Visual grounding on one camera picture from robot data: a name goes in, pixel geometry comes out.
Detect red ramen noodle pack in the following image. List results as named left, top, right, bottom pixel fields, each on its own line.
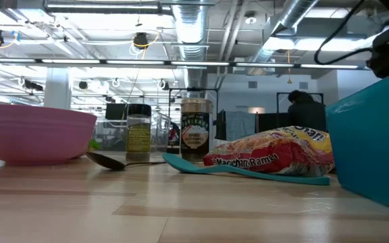
left=203, top=126, right=336, bottom=178

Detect tan-lid furikake seasoning jar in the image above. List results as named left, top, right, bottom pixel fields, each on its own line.
left=180, top=98, right=214, bottom=163

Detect teal plastic bin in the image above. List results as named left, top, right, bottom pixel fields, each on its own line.
left=325, top=68, right=389, bottom=217

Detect person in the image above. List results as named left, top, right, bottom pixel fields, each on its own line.
left=286, top=89, right=328, bottom=133

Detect grey blue cloth panel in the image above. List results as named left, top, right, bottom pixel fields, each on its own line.
left=224, top=110, right=257, bottom=142

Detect teal silicone spatula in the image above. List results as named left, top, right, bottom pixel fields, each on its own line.
left=161, top=152, right=331, bottom=186

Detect long ceiling light strip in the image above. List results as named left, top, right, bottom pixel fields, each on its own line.
left=0, top=57, right=371, bottom=71

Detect black background monitor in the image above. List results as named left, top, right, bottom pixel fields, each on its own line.
left=105, top=103, right=128, bottom=121

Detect black spoon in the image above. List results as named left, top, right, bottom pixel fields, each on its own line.
left=85, top=151, right=167, bottom=171

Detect white pillar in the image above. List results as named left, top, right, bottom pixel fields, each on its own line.
left=43, top=67, right=72, bottom=110

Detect pink plastic bowl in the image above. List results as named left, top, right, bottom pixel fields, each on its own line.
left=0, top=103, right=98, bottom=167

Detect wide silver ventilation duct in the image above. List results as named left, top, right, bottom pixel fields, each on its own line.
left=171, top=0, right=212, bottom=99

